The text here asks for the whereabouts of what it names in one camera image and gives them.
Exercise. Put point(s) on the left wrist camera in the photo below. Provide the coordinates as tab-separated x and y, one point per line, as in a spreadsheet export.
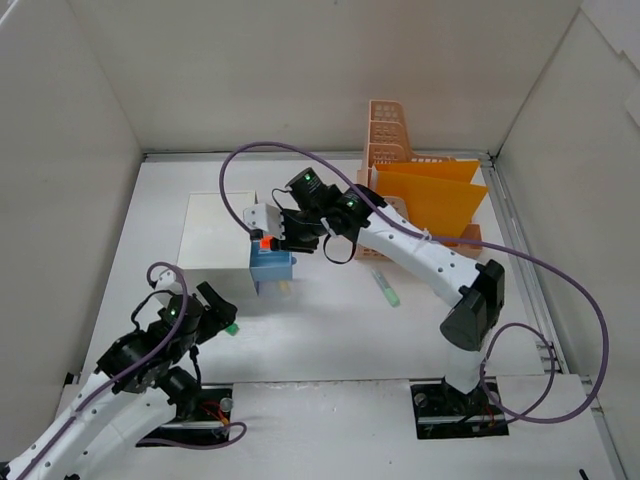
170	290

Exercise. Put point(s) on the black green highlighter marker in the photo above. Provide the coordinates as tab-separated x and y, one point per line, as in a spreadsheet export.
233	329

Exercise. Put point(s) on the pale green highlighter pen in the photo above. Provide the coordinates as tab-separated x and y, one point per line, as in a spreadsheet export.
386	289

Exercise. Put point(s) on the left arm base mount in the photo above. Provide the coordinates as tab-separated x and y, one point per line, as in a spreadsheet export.
204	426

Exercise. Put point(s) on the blue drawer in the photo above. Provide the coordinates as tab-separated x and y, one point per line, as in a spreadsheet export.
267	268

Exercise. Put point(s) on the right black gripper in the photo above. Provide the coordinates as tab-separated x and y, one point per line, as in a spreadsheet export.
288	231

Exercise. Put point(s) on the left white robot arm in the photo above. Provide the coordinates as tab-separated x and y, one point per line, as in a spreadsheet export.
136	388

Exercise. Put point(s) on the orange folder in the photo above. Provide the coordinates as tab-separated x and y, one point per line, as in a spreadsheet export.
439	197

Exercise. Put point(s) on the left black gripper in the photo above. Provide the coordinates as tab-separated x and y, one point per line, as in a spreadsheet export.
214	310

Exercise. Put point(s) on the black orange highlighter marker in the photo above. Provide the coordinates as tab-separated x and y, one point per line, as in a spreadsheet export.
265	243

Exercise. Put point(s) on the pink desk organizer rack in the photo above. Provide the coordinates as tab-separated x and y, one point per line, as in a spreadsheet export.
388	142

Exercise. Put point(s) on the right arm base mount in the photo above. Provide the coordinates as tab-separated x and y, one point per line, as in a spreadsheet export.
443	413

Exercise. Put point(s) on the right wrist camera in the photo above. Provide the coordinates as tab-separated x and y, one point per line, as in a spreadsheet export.
263	220

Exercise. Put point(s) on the white mini drawer cabinet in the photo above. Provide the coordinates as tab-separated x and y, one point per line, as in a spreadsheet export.
215	249

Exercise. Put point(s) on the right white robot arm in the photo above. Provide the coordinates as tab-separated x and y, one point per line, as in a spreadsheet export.
474	292

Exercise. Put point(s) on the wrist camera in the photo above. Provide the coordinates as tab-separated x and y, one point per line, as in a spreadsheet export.
170	290
263	220

